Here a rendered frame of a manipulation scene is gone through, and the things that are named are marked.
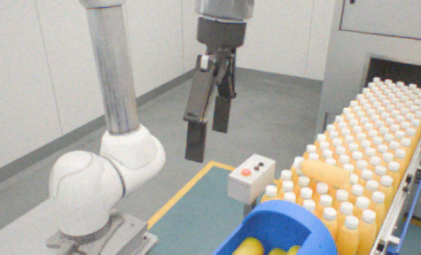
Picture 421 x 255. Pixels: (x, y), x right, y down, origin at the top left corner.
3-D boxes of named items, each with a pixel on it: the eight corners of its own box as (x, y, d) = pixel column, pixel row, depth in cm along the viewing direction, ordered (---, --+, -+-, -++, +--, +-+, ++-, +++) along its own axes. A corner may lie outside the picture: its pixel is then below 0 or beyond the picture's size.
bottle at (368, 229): (370, 266, 124) (382, 225, 116) (349, 265, 125) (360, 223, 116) (365, 251, 131) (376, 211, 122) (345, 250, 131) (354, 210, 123)
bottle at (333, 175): (352, 174, 133) (304, 158, 142) (350, 168, 127) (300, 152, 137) (345, 192, 131) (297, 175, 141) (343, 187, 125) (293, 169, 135)
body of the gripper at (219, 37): (239, 23, 51) (230, 87, 55) (252, 19, 58) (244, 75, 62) (190, 16, 53) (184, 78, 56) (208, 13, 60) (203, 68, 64)
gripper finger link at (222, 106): (215, 96, 67) (216, 95, 68) (211, 130, 70) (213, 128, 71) (230, 98, 67) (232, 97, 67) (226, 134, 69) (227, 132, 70)
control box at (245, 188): (227, 196, 144) (228, 173, 139) (253, 173, 158) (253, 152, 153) (249, 205, 139) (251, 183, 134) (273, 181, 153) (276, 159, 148)
